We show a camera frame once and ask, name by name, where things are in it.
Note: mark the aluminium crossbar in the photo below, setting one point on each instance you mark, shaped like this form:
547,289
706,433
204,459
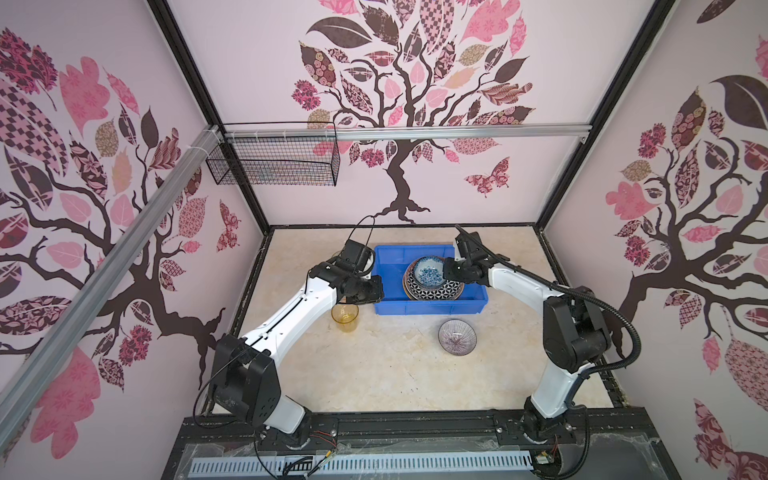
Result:
416,133
21,394

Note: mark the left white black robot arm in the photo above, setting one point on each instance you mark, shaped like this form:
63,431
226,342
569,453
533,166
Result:
245,380

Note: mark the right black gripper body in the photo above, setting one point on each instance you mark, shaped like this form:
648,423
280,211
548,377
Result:
456,270

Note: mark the blue plastic bin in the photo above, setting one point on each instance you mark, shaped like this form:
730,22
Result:
391,264

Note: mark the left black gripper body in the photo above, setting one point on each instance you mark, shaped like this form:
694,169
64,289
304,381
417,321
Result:
365,290

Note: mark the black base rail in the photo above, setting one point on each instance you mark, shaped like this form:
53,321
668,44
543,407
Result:
598,443

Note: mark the aluminium back crossbar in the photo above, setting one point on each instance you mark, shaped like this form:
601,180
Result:
416,133

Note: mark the yellow translucent plastic cup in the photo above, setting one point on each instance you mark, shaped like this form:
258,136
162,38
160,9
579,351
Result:
345,317

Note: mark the white slotted cable duct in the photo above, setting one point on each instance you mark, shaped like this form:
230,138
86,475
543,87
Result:
358,465

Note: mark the black geometric orange-rimmed plate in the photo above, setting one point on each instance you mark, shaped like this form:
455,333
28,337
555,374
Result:
450,291

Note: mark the blue floral bowl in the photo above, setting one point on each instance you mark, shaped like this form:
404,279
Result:
428,272

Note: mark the aluminium left crossbar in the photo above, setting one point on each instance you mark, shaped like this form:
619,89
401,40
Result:
21,394

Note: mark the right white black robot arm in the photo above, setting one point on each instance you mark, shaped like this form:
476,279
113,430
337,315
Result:
574,333

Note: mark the black wire mesh basket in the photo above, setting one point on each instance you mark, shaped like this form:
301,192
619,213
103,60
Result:
285,153

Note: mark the purple striped bowl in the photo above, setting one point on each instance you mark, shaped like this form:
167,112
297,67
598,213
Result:
457,337

